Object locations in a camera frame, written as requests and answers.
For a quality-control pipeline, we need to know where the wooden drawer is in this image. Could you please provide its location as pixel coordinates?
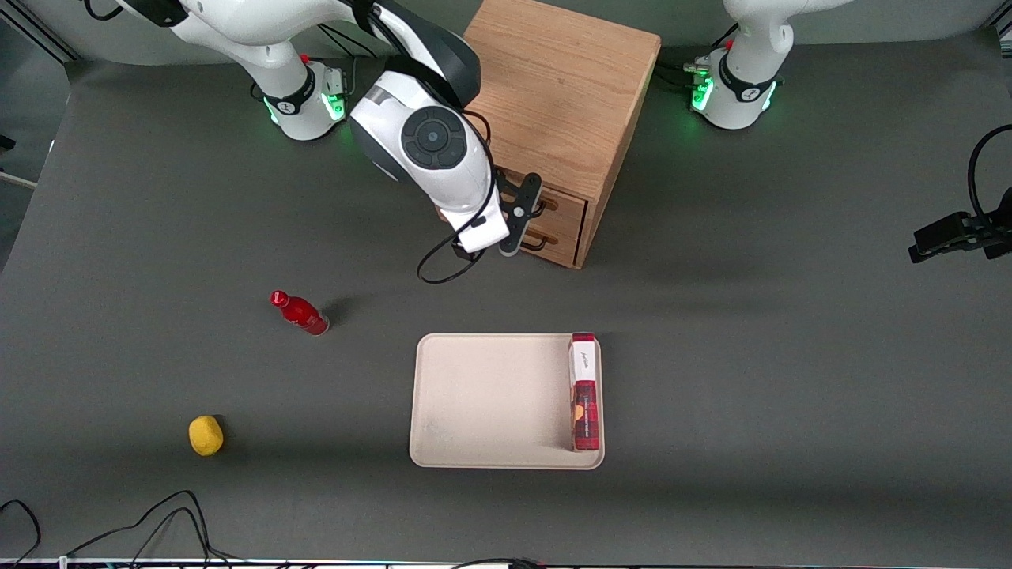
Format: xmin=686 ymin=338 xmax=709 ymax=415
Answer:
xmin=522 ymin=213 xmax=587 ymax=268
xmin=506 ymin=170 xmax=590 ymax=232

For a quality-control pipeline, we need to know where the wooden drawer cabinet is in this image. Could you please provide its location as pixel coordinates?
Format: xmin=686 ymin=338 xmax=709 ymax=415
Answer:
xmin=439 ymin=0 xmax=663 ymax=269

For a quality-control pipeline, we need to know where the beige plastic tray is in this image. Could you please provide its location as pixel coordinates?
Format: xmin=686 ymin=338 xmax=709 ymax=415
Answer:
xmin=409 ymin=333 xmax=606 ymax=471

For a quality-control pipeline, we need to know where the red snack box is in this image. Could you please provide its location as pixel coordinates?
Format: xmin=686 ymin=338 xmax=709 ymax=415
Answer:
xmin=569 ymin=332 xmax=601 ymax=452

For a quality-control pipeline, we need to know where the red cola bottle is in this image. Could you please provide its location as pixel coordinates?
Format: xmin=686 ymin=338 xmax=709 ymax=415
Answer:
xmin=270 ymin=290 xmax=330 ymax=337

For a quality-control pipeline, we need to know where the yellow lemon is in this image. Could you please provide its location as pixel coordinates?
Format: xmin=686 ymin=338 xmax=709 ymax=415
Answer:
xmin=188 ymin=415 xmax=225 ymax=458

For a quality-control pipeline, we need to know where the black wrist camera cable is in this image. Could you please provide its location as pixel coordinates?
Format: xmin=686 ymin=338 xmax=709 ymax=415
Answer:
xmin=417 ymin=111 xmax=497 ymax=285

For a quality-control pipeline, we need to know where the black arm base cable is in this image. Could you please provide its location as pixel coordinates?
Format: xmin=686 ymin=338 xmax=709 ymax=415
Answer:
xmin=655 ymin=32 xmax=712 ymax=92
xmin=316 ymin=22 xmax=358 ymax=100

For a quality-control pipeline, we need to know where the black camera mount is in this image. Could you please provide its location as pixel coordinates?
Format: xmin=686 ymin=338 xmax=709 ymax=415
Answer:
xmin=908 ymin=186 xmax=1012 ymax=266

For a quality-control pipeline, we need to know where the black mount cable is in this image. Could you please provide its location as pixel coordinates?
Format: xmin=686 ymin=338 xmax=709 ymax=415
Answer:
xmin=968 ymin=124 xmax=1012 ymax=218

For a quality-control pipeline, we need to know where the aluminium frame rail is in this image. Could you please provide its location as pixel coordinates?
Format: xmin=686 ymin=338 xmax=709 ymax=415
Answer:
xmin=0 ymin=0 xmax=80 ymax=64

